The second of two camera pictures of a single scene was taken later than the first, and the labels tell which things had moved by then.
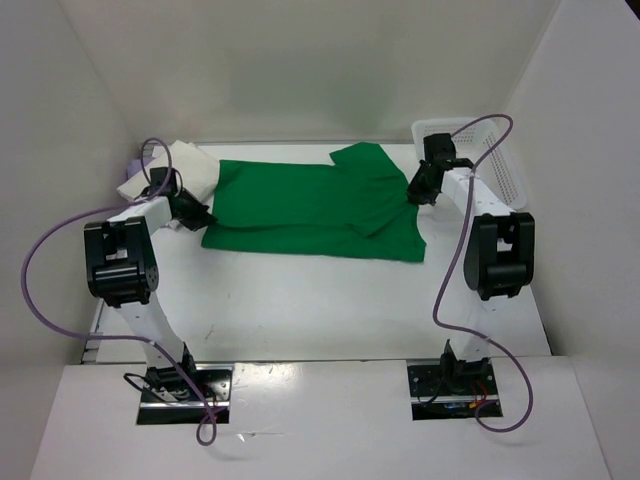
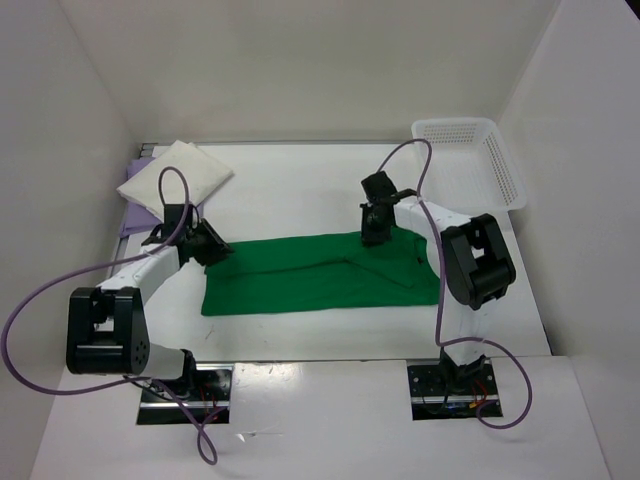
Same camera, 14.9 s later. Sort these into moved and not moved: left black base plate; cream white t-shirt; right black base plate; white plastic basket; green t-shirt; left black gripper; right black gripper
Moved: left black gripper; right black gripper; green t-shirt
Not moved: right black base plate; left black base plate; white plastic basket; cream white t-shirt
